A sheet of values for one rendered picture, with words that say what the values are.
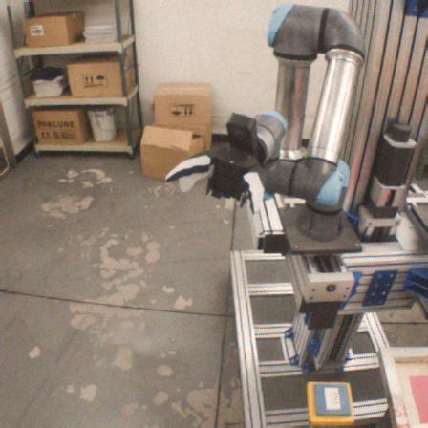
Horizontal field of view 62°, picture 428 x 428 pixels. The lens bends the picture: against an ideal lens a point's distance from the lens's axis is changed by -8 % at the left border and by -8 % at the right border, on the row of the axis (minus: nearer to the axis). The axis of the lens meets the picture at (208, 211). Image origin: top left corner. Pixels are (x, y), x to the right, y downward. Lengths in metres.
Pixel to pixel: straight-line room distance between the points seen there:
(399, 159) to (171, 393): 1.68
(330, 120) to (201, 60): 3.57
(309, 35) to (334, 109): 0.20
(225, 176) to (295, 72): 0.44
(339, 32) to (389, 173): 0.51
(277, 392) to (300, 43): 1.61
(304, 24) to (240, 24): 3.31
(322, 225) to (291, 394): 1.10
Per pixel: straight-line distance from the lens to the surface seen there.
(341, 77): 0.92
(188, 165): 0.63
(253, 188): 0.60
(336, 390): 1.21
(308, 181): 0.83
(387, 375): 1.27
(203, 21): 4.29
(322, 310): 1.29
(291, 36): 0.99
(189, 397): 2.25
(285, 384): 2.08
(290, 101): 1.04
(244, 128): 0.63
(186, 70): 4.42
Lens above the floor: 1.99
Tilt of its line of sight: 35 degrees down
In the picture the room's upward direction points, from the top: straight up
